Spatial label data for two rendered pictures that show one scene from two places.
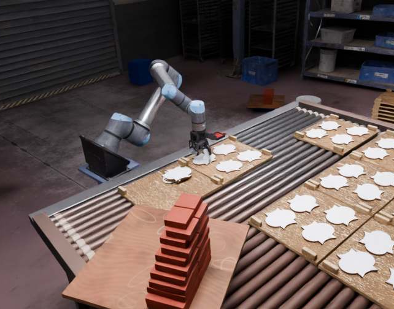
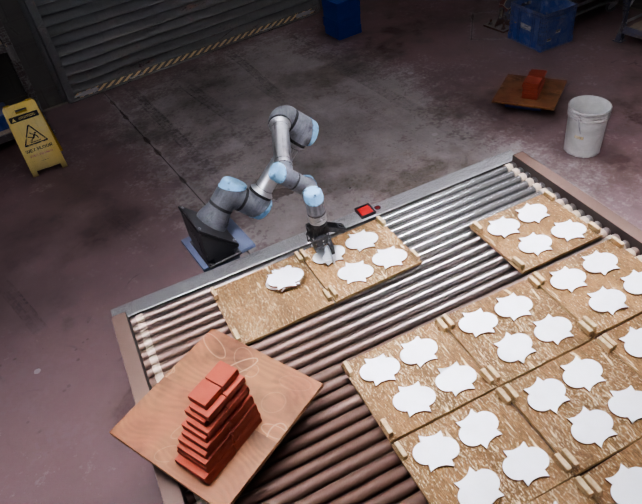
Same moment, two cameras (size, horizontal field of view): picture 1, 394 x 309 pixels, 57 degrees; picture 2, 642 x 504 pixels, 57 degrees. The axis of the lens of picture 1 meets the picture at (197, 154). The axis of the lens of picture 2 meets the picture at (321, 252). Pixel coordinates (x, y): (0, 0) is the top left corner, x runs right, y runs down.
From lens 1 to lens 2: 94 cm
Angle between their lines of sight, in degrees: 20
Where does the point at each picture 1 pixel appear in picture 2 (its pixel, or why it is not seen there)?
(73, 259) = (138, 383)
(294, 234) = (385, 396)
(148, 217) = (219, 350)
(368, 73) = not seen: outside the picture
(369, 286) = (433, 483)
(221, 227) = (291, 379)
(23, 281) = not seen: hidden behind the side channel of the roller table
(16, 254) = not seen: hidden behind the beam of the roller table
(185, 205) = (214, 380)
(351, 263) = (428, 451)
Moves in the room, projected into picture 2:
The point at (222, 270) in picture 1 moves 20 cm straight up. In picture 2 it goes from (267, 438) to (254, 401)
